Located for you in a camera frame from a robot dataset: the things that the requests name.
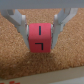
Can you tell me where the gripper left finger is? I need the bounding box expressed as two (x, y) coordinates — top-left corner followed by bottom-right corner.
(1, 8), (30, 46)

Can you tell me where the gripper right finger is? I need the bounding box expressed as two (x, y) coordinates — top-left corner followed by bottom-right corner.
(50, 7), (79, 47)

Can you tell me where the pink block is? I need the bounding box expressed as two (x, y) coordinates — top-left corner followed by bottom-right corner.
(27, 22), (54, 54)

